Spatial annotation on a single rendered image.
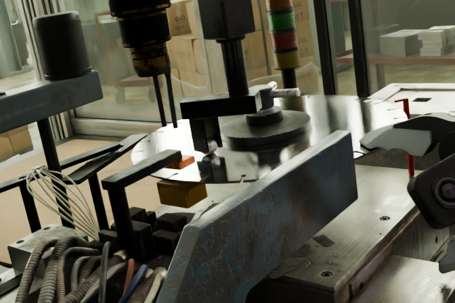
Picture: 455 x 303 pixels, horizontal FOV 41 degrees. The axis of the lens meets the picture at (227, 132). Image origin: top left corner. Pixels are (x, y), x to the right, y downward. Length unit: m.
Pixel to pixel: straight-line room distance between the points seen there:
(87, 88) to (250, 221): 0.42
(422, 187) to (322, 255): 0.18
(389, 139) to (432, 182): 0.13
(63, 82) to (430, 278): 0.47
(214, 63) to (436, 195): 0.92
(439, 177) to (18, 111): 0.47
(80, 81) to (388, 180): 0.41
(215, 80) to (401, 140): 0.81
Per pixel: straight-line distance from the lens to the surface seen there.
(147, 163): 0.58
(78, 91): 0.78
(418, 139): 0.59
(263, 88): 0.71
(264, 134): 0.69
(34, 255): 0.60
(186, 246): 0.38
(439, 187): 0.49
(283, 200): 0.45
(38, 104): 0.75
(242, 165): 0.62
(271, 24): 1.00
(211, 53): 1.35
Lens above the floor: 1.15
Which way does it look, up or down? 15 degrees down
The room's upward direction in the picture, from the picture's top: 9 degrees counter-clockwise
